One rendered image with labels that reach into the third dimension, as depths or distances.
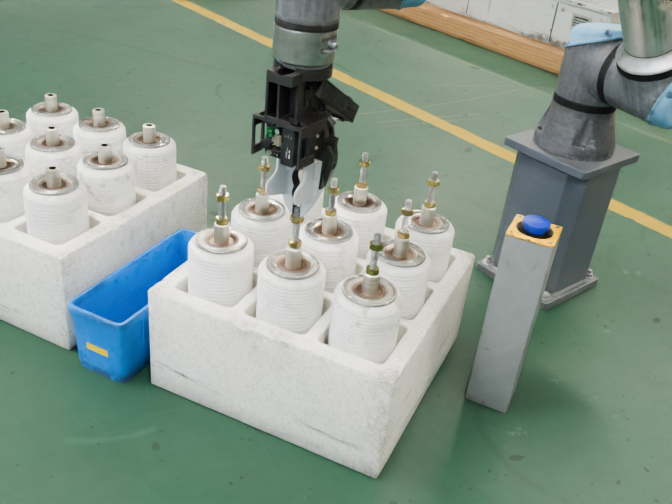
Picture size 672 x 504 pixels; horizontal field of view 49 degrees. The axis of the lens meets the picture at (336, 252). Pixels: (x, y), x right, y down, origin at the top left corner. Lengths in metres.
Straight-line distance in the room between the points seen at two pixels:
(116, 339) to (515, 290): 0.60
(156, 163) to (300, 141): 0.55
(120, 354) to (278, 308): 0.28
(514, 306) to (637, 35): 0.46
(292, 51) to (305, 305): 0.36
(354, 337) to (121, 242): 0.49
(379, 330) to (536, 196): 0.58
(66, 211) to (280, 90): 0.49
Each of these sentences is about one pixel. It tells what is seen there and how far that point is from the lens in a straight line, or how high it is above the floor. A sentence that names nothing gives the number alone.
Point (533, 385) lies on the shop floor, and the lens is 1.33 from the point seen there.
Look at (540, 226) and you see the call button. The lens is 1.10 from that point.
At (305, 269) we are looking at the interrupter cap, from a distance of 1.04.
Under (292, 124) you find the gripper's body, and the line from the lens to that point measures 0.90.
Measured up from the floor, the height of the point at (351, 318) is 0.23.
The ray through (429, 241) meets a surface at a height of 0.24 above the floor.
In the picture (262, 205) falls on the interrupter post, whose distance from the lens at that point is 1.17.
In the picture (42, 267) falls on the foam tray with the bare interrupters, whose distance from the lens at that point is 1.25.
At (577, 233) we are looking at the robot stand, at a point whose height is 0.16.
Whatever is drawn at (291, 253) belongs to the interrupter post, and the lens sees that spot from 1.03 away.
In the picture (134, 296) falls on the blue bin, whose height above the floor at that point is 0.05.
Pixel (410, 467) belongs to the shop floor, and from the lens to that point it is 1.13.
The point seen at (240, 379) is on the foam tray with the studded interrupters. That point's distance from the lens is 1.11.
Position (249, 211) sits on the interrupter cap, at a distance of 1.18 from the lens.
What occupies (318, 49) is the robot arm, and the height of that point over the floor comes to 0.57.
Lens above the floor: 0.81
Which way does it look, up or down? 31 degrees down
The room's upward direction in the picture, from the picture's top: 7 degrees clockwise
